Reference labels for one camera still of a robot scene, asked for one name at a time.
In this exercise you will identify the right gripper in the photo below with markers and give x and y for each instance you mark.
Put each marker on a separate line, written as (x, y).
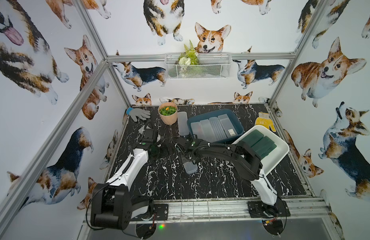
(182, 158)

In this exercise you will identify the clear rounded case front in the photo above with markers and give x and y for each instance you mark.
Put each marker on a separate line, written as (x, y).
(190, 167)

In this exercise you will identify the clear rounded case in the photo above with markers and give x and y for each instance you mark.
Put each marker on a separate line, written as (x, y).
(190, 167)
(182, 124)

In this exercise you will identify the clear rounded case back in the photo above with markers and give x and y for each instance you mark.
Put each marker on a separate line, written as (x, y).
(182, 124)

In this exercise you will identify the clear case with barcode label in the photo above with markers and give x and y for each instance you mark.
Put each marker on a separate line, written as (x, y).
(227, 126)

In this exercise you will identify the dark green case with pens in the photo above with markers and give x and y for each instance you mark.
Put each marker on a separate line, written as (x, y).
(252, 138)

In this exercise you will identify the clear case with red pen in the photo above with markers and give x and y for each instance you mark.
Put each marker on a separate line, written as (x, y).
(197, 130)

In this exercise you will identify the clear case with pencil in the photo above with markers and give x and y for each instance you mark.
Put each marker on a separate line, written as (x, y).
(209, 133)

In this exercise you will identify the clear case with pink item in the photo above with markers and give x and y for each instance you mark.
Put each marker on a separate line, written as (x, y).
(142, 129)

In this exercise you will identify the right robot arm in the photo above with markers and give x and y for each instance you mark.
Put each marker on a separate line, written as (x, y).
(244, 159)

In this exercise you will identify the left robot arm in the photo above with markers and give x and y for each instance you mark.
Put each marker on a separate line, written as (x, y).
(112, 206)

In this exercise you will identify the teal storage box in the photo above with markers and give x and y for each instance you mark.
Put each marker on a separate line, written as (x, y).
(234, 119)

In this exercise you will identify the white storage box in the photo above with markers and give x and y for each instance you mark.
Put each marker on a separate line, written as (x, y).
(275, 156)

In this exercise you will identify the grey work glove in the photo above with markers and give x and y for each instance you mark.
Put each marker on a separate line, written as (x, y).
(137, 113)

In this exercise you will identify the pink pot with green plant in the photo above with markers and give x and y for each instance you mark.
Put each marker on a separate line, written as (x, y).
(168, 112)

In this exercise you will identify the yellow work glove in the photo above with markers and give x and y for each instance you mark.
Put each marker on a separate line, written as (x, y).
(264, 119)

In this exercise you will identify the artificial fern with flower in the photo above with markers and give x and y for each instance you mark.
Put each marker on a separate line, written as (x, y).
(188, 61)

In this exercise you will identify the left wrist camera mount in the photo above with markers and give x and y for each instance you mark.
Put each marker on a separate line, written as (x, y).
(149, 136)

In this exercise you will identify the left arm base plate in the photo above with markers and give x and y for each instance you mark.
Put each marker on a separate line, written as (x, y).
(159, 211)

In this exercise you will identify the white wire wall basket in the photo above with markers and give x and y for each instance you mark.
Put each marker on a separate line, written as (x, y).
(201, 66)

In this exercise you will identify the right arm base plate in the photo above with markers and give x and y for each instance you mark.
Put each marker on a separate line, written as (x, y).
(258, 209)

